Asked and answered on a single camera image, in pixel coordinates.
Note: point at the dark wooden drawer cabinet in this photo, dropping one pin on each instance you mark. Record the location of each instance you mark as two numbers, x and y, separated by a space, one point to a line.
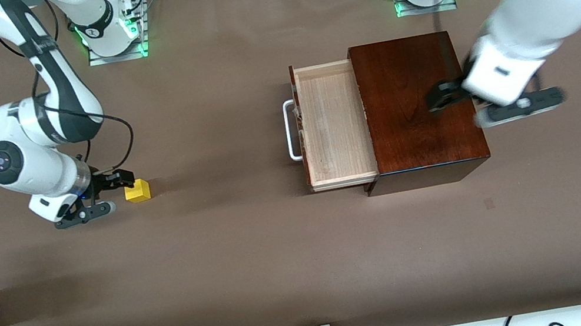
401 78

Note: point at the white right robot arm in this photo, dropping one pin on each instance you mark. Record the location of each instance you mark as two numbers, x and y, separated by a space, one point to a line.
28 167

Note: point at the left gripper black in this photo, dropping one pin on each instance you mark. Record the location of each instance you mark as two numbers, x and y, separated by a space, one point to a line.
450 89

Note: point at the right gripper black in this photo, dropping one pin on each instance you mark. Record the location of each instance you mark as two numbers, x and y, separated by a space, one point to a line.
102 182

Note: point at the yellow cube block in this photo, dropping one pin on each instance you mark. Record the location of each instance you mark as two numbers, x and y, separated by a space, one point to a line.
139 193

